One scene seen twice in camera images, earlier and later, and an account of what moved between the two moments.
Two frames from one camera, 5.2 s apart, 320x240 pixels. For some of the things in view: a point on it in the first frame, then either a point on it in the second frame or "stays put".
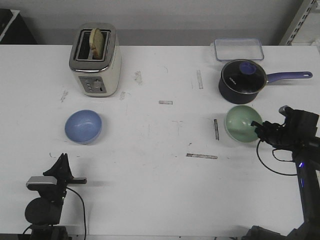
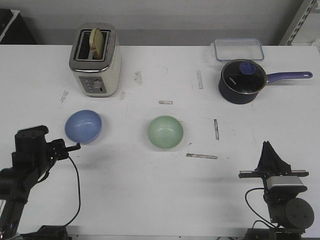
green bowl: [237, 123] -> [165, 132]
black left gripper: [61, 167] -> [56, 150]
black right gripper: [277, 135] -> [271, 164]
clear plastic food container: [229, 49] stays put
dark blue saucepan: [241, 80] stays put
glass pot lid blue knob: [244, 76] stays put
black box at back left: [14, 29] stays put
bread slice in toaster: [97, 43] stays put
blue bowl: [83, 126] stays put
